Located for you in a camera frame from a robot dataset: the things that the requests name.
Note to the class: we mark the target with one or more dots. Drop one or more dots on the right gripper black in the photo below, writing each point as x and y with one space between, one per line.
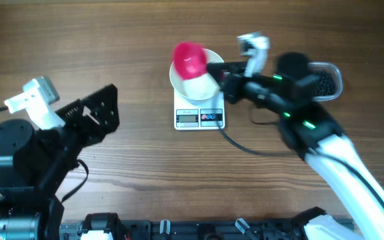
232 72

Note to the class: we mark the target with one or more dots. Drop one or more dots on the white round bowl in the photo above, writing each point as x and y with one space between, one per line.
197 89

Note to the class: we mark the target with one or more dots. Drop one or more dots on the pink measuring scoop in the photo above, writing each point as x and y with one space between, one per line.
189 60

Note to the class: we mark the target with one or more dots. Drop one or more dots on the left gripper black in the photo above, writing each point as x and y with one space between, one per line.
96 130

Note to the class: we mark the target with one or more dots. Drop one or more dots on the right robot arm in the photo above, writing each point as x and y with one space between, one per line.
308 129

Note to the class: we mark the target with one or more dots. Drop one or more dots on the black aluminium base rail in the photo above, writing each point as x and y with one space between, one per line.
192 230

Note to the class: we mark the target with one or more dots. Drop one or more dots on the clear plastic bean container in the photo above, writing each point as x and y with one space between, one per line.
336 74

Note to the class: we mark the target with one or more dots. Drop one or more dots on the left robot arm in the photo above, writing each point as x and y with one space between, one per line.
34 163

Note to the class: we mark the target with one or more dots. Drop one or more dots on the white digital kitchen scale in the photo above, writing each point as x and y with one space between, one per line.
199 115

